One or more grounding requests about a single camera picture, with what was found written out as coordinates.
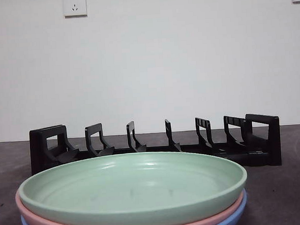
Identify green plate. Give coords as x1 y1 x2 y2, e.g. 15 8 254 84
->
16 146 251 225

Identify black plate rack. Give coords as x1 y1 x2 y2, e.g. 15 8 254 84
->
28 111 283 181

